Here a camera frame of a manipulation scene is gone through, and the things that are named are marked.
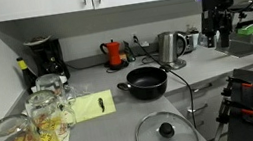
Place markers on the green sponge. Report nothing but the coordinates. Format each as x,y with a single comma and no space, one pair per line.
248,30

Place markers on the black round moka coaster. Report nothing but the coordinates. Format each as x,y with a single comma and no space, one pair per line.
122,66

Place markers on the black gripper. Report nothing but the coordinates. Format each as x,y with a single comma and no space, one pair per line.
216,20

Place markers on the silver kettle base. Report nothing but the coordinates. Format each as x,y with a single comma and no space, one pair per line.
176,64

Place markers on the dark wine bottle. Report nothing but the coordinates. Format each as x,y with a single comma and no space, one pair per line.
27,77

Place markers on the stainless steel electric kettle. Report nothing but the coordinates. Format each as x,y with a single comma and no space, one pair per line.
167,47

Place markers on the white wall outlet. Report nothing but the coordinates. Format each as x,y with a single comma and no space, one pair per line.
134,39

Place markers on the black orange bar clamp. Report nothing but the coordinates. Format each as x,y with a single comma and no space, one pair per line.
241,85
237,109

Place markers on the stainless steel sink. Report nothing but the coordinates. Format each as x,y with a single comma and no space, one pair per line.
247,45

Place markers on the small dark object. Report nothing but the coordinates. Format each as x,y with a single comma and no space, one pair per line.
101,104

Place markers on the clear glass mug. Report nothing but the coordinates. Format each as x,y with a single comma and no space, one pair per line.
44,119

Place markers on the red moka pot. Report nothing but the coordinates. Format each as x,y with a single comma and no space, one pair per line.
114,53

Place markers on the silver toaster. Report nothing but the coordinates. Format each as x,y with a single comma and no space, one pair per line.
189,41

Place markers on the black cooking pot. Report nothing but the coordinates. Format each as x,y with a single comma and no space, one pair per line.
147,86

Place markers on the black coffee maker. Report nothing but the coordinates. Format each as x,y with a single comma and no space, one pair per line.
48,57

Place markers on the glass lid with black knob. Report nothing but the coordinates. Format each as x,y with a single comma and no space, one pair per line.
150,137

